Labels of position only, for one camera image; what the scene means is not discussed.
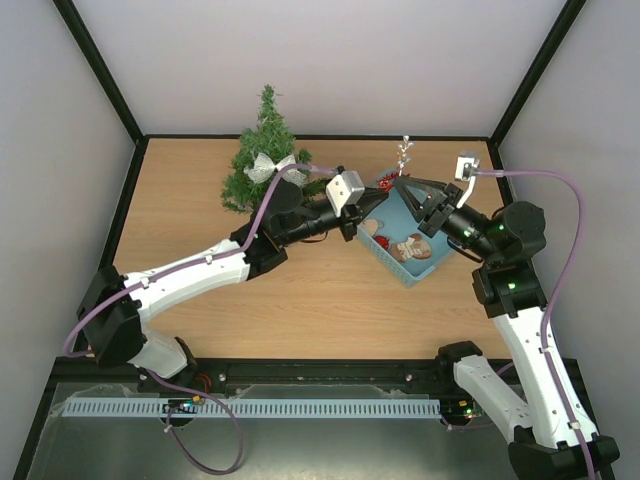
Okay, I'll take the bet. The light blue plastic basket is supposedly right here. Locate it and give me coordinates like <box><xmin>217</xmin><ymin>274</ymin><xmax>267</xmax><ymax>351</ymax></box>
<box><xmin>357</xmin><ymin>188</ymin><xmax>454</xmax><ymax>288</ymax></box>

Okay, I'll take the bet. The silver sprig ornament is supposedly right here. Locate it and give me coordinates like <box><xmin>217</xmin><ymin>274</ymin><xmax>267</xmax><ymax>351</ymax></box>
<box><xmin>396</xmin><ymin>135</ymin><xmax>414</xmax><ymax>176</ymax></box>

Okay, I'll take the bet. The red beaded ornament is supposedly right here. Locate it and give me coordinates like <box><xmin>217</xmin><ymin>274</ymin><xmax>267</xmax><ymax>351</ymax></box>
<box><xmin>377</xmin><ymin>171</ymin><xmax>398</xmax><ymax>193</ymax></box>

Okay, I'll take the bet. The white mesh bow ornament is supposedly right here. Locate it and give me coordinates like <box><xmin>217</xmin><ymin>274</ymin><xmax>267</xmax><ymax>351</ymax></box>
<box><xmin>243</xmin><ymin>153</ymin><xmax>306</xmax><ymax>187</ymax></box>

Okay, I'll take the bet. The small green christmas tree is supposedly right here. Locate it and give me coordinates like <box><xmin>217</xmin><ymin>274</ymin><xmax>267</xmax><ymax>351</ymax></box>
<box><xmin>220</xmin><ymin>85</ymin><xmax>326</xmax><ymax>214</ymax></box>

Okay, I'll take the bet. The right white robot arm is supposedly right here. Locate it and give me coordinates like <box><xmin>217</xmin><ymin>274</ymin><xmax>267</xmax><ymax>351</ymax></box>
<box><xmin>393</xmin><ymin>176</ymin><xmax>620</xmax><ymax>479</ymax></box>

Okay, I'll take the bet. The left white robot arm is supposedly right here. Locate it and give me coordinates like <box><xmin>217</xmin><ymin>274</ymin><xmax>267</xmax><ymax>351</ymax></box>
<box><xmin>77</xmin><ymin>180</ymin><xmax>387</xmax><ymax>381</ymax></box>

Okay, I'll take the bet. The gingerbread figure ornament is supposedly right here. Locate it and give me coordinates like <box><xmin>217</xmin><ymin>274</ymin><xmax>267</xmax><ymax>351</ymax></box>
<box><xmin>390</xmin><ymin>234</ymin><xmax>432</xmax><ymax>263</ymax></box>

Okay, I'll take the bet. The wooden heart ornament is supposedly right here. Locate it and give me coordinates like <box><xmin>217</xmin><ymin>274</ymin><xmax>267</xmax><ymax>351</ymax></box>
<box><xmin>359</xmin><ymin>218</ymin><xmax>382</xmax><ymax>237</ymax></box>

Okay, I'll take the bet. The red ball ornament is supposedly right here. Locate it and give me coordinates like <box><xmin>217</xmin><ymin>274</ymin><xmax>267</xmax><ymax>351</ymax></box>
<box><xmin>373</xmin><ymin>235</ymin><xmax>390</xmax><ymax>251</ymax></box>

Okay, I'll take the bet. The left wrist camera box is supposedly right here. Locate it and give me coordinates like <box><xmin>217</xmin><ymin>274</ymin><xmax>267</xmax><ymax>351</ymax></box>
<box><xmin>325</xmin><ymin>170</ymin><xmax>365</xmax><ymax>217</ymax></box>

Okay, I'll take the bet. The black frame rail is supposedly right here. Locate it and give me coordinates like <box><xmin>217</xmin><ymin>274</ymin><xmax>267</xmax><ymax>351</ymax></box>
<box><xmin>51</xmin><ymin>357</ymin><xmax>463</xmax><ymax>397</ymax></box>

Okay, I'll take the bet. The white cable duct rail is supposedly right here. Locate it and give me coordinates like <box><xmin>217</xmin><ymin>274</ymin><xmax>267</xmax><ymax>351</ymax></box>
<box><xmin>61</xmin><ymin>398</ymin><xmax>441</xmax><ymax>419</ymax></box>

